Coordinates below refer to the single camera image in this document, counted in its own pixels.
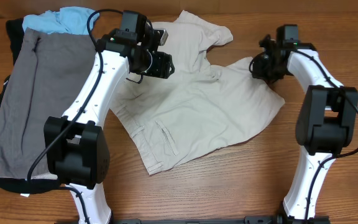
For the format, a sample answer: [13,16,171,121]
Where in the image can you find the beige cotton shorts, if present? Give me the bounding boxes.
[111,11,285,175]

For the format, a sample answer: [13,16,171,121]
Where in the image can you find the grey shorts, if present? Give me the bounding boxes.
[0,29,96,179]

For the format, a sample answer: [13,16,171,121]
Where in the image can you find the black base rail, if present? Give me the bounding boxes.
[54,215,331,224]

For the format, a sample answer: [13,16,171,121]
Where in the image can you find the light blue garment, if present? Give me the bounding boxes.
[22,6,94,35]

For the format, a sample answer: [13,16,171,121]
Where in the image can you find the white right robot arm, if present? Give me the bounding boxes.
[249,35,358,223]

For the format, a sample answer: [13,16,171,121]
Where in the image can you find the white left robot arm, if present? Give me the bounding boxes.
[44,27,175,223]

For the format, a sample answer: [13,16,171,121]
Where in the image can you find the black garment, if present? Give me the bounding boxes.
[0,18,58,194]

